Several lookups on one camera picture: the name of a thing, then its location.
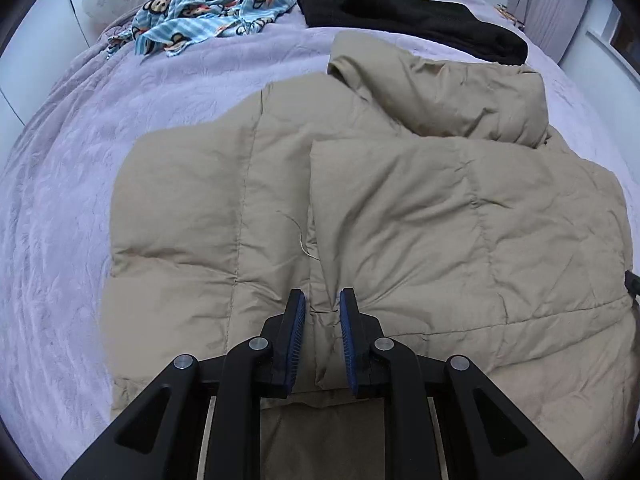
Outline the blue monkey print cloth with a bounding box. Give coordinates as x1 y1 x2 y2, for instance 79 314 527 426
106 0 296 56

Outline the black folded garment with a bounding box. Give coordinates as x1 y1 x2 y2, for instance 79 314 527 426
297 0 528 65

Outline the lavender bed blanket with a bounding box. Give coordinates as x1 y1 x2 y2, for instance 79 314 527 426
1 11 629 479

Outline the beige puffer jacket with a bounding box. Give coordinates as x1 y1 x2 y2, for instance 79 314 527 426
102 32 639 479

